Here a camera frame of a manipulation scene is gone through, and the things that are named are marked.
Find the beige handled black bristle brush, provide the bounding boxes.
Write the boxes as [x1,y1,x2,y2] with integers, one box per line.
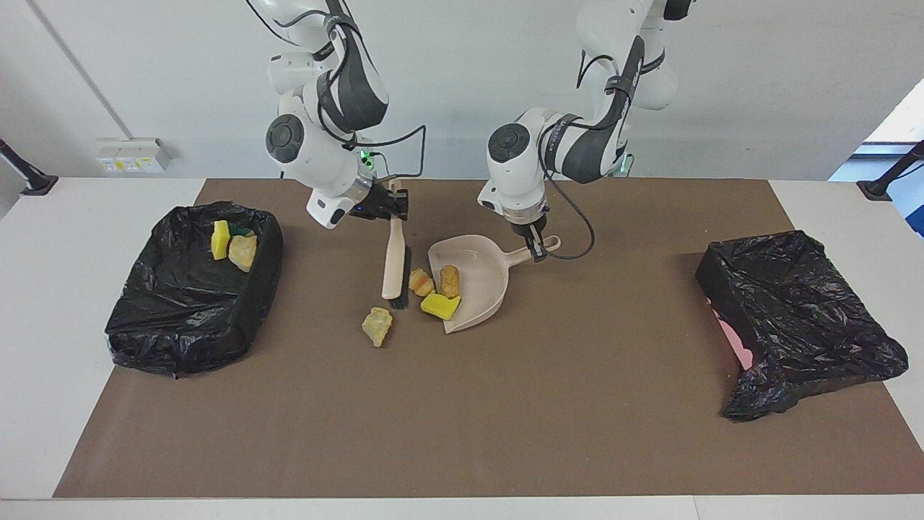
[381,181,412,311]

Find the beige plastic dustpan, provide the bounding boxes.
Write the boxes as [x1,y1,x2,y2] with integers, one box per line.
[427,233,562,334]

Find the yellow notched sponge piece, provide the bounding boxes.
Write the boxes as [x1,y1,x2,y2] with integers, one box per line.
[420,291,462,321]

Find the pale yellow piece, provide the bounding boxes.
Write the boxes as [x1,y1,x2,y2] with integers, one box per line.
[362,307,393,348]

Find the large orange striped bread piece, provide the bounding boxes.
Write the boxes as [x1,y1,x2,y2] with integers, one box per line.
[228,233,258,273]

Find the pink plastic bin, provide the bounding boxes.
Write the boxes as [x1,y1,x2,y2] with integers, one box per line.
[711,307,755,371]

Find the black trash bag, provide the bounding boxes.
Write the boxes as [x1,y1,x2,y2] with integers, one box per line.
[105,201,284,378]
[695,230,910,423]

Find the brown table mat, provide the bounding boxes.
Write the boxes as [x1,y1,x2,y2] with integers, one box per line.
[53,178,924,499]

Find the black clamp stand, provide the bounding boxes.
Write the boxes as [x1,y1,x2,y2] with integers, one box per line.
[857,141,924,202]
[0,139,58,196]

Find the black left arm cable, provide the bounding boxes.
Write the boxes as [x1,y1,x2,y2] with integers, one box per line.
[538,43,598,261]

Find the white wall outlet box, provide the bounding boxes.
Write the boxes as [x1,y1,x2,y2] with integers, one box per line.
[95,137,174,174]

